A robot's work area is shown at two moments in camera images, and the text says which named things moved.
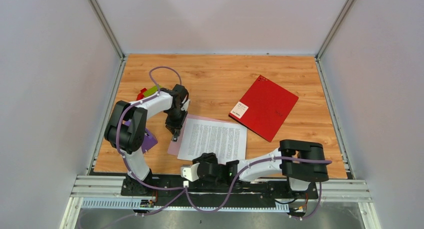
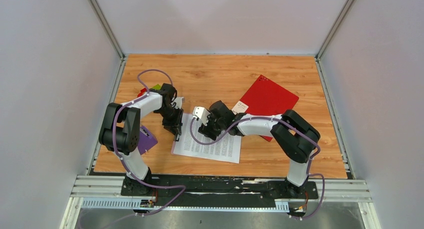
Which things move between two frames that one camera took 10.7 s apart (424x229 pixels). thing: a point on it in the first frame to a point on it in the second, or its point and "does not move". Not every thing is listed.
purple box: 149,140 does not move
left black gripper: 172,126 does not move
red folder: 265,108 does not move
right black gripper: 207,158 to 207,130
